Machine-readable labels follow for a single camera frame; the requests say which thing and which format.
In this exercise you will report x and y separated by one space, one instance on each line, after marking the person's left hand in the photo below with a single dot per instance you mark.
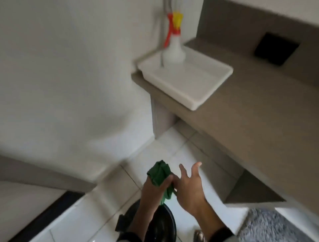
152 193

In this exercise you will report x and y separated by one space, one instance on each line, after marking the person's right hand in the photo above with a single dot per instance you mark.
190 193

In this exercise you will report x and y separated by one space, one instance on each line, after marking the person's right fingers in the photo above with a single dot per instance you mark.
196 169

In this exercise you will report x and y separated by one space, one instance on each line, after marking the person's left fingers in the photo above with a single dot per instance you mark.
166 181

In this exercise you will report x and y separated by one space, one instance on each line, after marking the green cloth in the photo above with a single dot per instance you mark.
159 174

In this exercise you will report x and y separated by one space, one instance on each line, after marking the person's left forearm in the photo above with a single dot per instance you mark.
143 219

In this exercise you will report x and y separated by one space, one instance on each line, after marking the person's right forearm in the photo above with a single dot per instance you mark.
210 219

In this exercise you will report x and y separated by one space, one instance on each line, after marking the black bucket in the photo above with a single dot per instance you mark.
160 225

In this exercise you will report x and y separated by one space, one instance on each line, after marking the person's foot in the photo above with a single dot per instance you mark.
199 236

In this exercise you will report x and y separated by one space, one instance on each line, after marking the black long-sleeved top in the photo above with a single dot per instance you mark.
222 235

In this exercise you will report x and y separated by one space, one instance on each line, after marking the white plastic tray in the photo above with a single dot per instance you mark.
192 77

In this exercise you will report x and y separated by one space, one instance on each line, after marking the grey shaggy rug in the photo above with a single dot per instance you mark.
274 225

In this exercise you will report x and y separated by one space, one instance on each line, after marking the white spray bottle red nozzle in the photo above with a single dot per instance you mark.
173 51

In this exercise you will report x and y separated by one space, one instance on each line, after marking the black square plate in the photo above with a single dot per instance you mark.
276 48

